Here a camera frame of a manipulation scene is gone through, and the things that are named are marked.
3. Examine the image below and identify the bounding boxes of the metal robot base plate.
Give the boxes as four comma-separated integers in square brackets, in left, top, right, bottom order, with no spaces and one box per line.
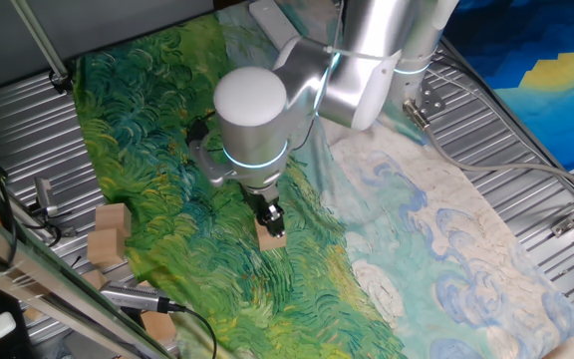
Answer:
[418,78,446,120]

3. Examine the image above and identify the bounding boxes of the white small device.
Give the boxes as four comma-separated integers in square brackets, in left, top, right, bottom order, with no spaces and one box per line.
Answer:
[0,311,18,341]

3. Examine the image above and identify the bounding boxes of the white power strip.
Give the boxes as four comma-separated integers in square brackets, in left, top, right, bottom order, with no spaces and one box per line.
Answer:
[248,0,302,51]

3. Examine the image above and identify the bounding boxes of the painted green blue cloth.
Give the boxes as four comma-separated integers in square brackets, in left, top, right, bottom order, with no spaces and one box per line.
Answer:
[71,0,574,359]

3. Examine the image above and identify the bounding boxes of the black camera cable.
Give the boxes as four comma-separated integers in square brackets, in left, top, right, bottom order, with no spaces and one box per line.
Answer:
[181,305,219,359]

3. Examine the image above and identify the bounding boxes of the silver camera with black plug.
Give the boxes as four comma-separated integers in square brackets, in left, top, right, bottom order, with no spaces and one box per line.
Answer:
[99,280,187,315]

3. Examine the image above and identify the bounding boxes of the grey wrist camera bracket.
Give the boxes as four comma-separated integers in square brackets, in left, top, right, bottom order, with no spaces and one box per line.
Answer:
[185,119,234,189]

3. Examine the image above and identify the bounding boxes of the large wooden block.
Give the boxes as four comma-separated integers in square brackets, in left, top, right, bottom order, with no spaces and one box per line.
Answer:
[94,202,133,238]
[136,279,178,346]
[86,227,128,267]
[81,268,111,291]

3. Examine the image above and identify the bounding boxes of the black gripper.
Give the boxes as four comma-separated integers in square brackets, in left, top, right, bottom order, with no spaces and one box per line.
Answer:
[243,186,287,239]

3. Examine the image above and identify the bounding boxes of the blue and yellow cloth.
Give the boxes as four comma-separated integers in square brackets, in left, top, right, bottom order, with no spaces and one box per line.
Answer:
[442,0,574,172]

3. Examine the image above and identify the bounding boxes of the aluminium frame bar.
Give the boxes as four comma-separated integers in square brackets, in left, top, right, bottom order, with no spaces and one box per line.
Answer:
[0,198,179,359]

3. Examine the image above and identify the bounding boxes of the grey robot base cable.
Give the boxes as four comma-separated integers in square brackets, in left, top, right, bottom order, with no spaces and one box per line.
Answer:
[401,98,574,201]

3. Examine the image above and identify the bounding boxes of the green metal pole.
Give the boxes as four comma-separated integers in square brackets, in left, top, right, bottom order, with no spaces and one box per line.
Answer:
[10,0,73,85]

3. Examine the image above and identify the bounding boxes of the small wooden block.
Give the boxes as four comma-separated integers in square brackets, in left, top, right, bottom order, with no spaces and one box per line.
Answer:
[254,218,288,252]

